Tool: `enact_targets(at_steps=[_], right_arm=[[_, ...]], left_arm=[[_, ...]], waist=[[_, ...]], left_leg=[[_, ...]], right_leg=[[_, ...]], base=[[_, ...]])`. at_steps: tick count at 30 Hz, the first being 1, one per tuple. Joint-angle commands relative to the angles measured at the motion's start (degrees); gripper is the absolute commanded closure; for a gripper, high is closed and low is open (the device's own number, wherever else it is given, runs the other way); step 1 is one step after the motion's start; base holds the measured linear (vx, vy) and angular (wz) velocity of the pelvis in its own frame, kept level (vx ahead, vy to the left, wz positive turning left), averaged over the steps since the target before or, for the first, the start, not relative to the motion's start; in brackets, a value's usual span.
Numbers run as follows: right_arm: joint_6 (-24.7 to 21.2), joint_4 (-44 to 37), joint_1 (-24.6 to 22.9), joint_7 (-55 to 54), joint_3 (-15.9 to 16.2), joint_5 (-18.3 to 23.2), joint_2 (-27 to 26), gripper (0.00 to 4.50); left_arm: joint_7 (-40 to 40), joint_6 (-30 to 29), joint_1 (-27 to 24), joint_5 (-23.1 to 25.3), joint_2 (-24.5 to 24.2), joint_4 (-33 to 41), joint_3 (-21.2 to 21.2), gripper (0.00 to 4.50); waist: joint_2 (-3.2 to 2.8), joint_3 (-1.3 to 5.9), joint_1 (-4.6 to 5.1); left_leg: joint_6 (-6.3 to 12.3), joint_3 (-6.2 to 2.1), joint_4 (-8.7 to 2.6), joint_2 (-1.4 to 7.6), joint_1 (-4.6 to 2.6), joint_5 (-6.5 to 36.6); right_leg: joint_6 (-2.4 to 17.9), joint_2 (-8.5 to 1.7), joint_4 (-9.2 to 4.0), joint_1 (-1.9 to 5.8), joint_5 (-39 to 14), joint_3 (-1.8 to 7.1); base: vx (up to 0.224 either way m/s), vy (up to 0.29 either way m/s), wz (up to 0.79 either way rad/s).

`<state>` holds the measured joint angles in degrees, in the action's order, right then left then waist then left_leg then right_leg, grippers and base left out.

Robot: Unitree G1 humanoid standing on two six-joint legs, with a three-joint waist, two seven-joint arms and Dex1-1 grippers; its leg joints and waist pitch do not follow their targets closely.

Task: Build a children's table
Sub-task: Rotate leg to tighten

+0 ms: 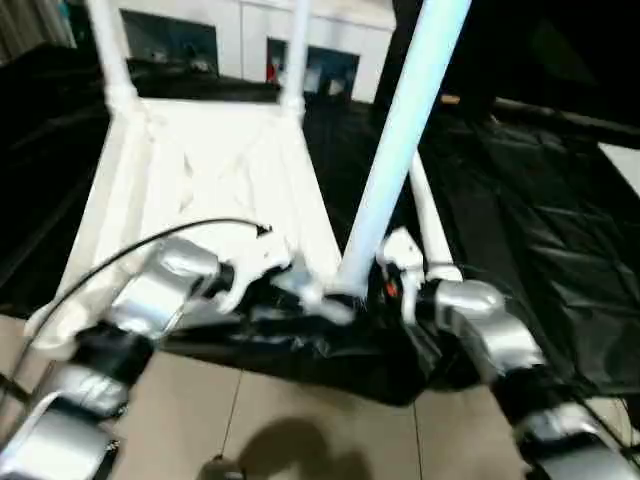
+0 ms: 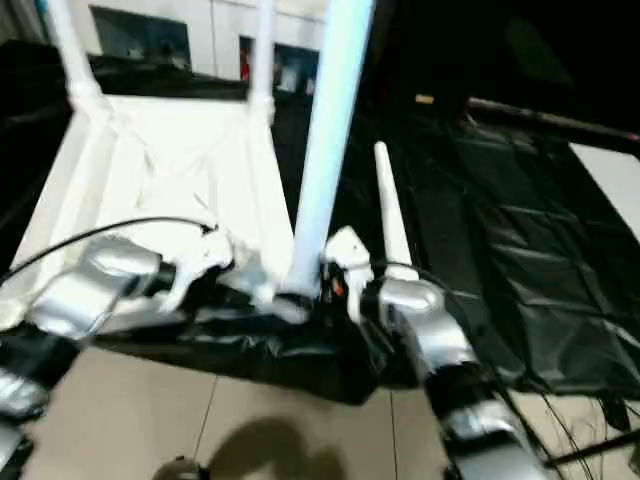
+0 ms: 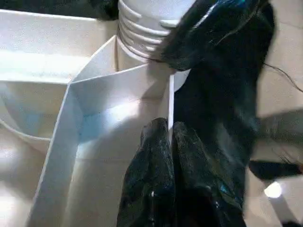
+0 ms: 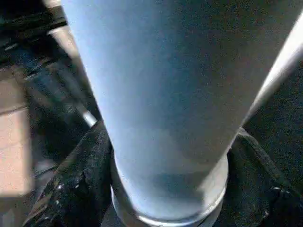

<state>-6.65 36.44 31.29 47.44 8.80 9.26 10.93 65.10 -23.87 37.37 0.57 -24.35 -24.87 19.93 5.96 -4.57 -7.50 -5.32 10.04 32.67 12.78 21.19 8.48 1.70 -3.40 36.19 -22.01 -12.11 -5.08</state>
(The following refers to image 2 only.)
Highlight dark cabinet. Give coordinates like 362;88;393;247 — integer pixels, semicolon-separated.
369;0;640;131

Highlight clear plastic container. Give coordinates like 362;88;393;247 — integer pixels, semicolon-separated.
278;62;299;92

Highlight white cabinet with glass doors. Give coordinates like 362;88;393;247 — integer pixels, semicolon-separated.
84;0;329;97

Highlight white plastic table top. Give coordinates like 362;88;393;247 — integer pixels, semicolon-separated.
0;92;312;332

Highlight white plastic table leg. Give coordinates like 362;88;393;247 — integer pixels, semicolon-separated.
373;141;420;282
44;0;107;110
283;0;377;304
249;0;277;120

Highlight black plastic mat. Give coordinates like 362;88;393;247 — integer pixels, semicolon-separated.
0;39;640;406

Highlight thin black floor cable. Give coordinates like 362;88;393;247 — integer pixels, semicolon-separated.
542;392;640;480

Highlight black stand bar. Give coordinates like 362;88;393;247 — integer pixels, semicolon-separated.
544;428;640;467

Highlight black power adapter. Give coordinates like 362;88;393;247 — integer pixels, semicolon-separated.
603;397;632;432

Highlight white board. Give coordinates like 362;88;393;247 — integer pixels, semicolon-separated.
569;142;640;222

